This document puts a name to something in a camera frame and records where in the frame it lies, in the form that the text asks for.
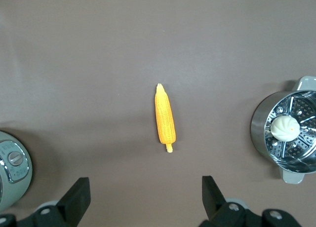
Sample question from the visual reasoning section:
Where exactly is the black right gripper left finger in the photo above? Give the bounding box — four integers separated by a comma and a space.
33, 177, 91, 227

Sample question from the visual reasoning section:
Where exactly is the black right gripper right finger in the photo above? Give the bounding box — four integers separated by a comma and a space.
199, 175, 249, 227

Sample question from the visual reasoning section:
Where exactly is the yellow toy corn cob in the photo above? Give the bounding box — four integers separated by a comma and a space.
155, 83, 178, 153

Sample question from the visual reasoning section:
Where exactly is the stainless steel steamer pot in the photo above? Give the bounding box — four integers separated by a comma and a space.
249, 76, 316, 185

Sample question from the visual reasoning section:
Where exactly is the white steamed bun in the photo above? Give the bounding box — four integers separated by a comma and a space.
270, 115, 301, 142

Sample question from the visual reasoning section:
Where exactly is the steel pot with handles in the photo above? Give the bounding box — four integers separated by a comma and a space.
0, 130, 33, 212

